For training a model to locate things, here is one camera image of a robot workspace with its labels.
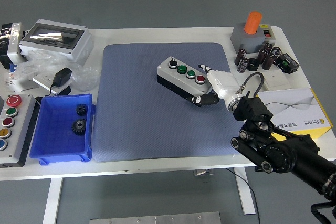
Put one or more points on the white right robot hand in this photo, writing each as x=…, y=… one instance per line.
x=221, y=83

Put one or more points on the grey four-button control box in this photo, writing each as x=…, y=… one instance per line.
x=170, y=77

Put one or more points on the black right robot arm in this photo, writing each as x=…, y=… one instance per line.
x=286, y=153

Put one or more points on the grey five-button control box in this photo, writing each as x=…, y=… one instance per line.
x=18, y=140

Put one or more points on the dark brown capacitor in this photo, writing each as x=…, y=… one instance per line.
x=262, y=56
x=268, y=62
x=275, y=51
x=240, y=56
x=267, y=47
x=242, y=65

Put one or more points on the grey square base box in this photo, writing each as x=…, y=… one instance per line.
x=249, y=41

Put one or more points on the orange cylinder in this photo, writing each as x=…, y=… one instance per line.
x=252, y=23

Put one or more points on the black module with green terminal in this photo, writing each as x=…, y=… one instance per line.
x=287, y=63

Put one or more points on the white and yellow carton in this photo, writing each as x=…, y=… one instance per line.
x=296, y=108

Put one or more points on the grey-blue textured mat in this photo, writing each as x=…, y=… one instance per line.
x=136, y=119

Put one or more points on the white table leg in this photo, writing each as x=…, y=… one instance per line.
x=52, y=200
x=245, y=192

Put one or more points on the clear plastic bag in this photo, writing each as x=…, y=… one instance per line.
x=84, y=77

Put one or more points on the small black gear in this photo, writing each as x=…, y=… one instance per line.
x=81, y=109

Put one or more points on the large black gear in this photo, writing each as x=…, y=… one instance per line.
x=78, y=127

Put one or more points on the grey metal plate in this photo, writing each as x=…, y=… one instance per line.
x=155, y=219

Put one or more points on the black power adapter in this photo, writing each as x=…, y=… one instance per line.
x=62, y=75

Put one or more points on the blue plastic bin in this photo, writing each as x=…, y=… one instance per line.
x=55, y=142

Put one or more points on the white block with blue clip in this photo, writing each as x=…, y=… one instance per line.
x=10, y=79

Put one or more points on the white and black device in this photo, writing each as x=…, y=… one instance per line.
x=13, y=48

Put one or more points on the white wall switch plate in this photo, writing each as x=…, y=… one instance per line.
x=277, y=80

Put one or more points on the black red rocker switch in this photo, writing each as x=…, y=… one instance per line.
x=267, y=33

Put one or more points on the metal table bracket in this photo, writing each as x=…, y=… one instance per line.
x=203, y=172

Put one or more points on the grey enclosure with clear window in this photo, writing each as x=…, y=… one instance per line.
x=78, y=48

